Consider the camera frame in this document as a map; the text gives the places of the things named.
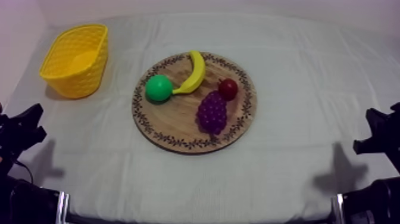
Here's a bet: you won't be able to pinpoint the yellow plastic basket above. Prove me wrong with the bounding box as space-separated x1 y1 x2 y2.
39 24 109 99

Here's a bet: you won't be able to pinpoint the yellow toy banana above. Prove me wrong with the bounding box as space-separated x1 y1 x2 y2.
172 50 207 95

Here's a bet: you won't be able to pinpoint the round wooden board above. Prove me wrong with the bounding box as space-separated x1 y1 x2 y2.
131 51 258 155

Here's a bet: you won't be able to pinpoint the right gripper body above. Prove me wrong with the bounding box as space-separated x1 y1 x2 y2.
353 101 400 173

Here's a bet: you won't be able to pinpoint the green toy pear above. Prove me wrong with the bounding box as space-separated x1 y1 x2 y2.
145 74 174 102

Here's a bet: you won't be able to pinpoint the small red fruit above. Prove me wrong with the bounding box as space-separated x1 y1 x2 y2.
217 78 239 101

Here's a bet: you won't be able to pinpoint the silver metal bar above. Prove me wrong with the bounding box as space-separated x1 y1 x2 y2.
331 194 345 224
55 191 70 224

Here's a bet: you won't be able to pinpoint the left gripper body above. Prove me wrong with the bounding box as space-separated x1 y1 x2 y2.
0 103 48 176

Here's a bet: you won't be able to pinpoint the black cable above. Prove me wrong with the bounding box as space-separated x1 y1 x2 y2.
14 160 35 185

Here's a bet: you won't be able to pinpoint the purple toy grapes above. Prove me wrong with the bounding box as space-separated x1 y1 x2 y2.
196 90 228 135

